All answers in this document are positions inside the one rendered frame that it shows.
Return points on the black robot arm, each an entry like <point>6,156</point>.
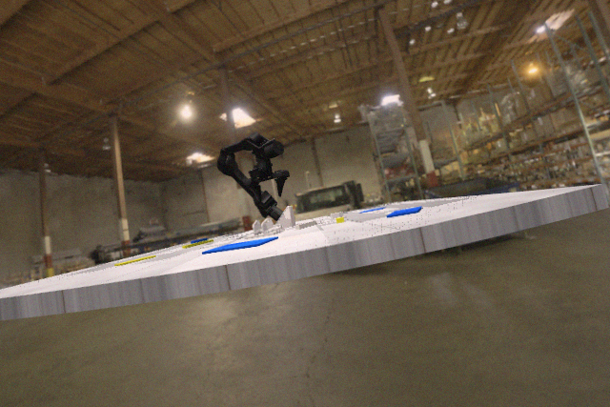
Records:
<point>264,149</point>

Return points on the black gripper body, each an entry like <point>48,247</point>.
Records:
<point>266,176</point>

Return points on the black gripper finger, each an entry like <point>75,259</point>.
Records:
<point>257,190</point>
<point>280,183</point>

